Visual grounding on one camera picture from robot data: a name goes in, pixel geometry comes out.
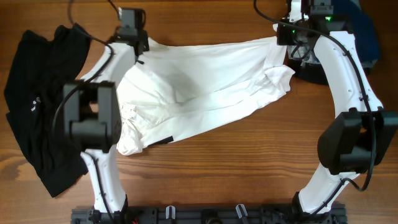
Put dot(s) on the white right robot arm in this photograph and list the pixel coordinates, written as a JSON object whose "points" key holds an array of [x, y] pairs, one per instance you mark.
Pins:
{"points": [[358, 138]]}

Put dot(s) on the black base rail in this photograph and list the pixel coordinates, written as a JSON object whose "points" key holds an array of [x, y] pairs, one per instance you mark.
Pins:
{"points": [[266, 214]]}

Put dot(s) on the white printed t-shirt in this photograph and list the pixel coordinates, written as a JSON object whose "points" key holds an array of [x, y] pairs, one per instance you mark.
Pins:
{"points": [[178, 92]]}

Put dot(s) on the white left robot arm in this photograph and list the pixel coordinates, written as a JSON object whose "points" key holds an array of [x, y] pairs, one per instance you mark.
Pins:
{"points": [[92, 123]]}

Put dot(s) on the folded blue shirt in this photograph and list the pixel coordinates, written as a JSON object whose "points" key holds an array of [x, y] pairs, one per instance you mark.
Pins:
{"points": [[367, 44]]}

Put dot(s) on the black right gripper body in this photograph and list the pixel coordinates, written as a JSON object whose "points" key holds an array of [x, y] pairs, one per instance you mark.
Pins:
{"points": [[285, 37]]}

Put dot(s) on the black t-shirt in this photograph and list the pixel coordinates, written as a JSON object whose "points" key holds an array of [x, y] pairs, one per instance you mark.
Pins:
{"points": [[33, 92]]}

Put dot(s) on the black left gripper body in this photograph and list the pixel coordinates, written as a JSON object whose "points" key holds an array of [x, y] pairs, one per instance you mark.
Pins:
{"points": [[143, 36]]}

